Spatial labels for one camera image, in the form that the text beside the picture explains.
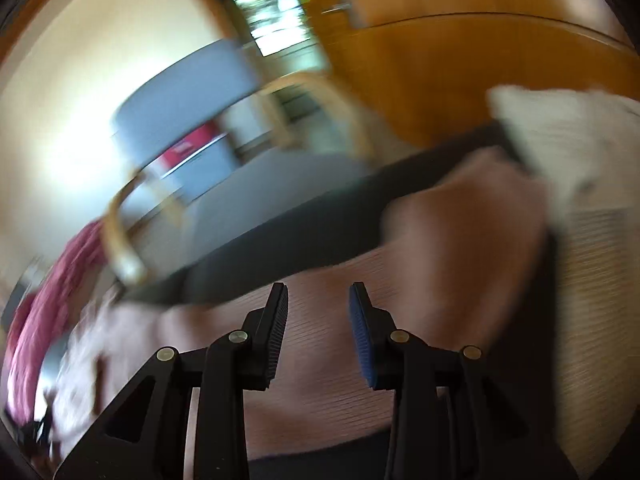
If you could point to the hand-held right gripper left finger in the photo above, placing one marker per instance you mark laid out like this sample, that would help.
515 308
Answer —
276 340

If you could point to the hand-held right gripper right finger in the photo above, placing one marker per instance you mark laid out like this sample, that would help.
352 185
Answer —
360 340

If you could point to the pink knit sweater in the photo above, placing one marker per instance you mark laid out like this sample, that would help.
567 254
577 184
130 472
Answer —
320 335

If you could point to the blue-grey storage box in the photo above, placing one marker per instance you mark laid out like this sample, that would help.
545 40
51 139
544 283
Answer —
210 175

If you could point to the red box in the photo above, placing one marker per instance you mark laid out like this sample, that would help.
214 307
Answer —
192 147

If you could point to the wooden chair with grey cushion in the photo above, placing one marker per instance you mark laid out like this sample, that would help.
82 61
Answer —
190 90

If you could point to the wooden door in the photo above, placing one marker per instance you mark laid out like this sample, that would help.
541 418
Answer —
450 70

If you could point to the cream knit garment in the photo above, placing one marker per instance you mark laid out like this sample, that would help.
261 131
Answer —
575 135

